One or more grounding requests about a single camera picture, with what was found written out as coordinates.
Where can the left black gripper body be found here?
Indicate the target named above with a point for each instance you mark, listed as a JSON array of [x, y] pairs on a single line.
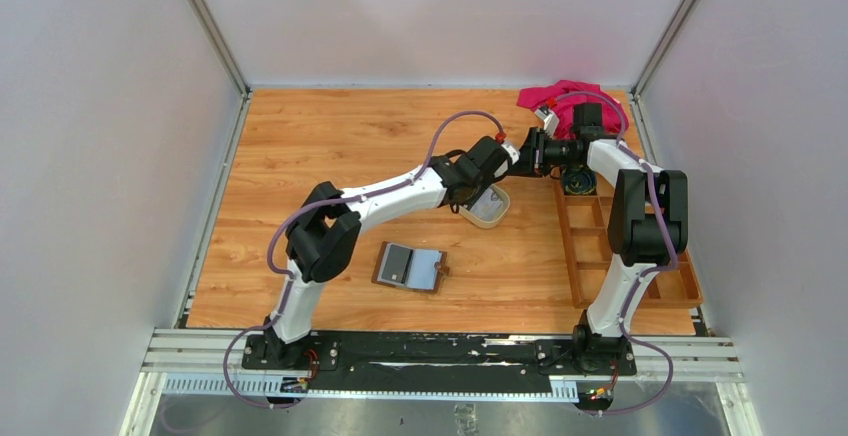
[[482, 185]]

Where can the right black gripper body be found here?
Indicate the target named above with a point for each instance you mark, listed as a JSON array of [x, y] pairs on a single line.
[[546, 152]]

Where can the beige oval card tray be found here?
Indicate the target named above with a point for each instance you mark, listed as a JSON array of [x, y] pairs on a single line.
[[489, 209]]

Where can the dark grey card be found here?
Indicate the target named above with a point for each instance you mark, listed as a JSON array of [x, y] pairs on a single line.
[[394, 266]]

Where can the brown leather card holder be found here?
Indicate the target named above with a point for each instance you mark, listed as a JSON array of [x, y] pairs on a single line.
[[426, 273]]

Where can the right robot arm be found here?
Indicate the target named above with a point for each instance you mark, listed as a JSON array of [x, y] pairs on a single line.
[[647, 230]]

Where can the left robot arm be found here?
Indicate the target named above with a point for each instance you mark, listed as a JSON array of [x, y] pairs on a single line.
[[316, 243]]

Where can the pink cloth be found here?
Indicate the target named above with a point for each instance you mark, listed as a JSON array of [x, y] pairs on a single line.
[[565, 95]]

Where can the wooden compartment organizer tray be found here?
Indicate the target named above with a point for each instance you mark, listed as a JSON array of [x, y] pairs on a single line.
[[584, 204]]

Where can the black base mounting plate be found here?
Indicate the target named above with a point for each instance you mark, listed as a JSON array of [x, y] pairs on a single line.
[[427, 362]]

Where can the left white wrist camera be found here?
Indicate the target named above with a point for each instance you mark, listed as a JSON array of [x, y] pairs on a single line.
[[512, 153]]

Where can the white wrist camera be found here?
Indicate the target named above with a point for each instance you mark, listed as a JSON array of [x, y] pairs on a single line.
[[512, 153], [548, 117]]

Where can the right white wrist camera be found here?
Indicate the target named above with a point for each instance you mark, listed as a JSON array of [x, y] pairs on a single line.
[[548, 117]]

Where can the aluminium rail frame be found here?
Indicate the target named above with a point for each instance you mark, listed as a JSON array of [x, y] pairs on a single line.
[[181, 362]]

